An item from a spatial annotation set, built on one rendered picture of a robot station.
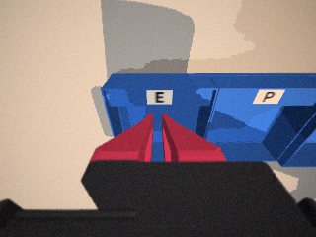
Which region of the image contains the blue rack of three bins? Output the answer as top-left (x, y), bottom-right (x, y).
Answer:
top-left (101, 73), bottom-right (316, 167)

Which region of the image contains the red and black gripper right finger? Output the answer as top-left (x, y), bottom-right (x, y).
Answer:
top-left (162, 113), bottom-right (226, 161)

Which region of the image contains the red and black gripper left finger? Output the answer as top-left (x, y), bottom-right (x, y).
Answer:
top-left (89, 113), bottom-right (153, 163)

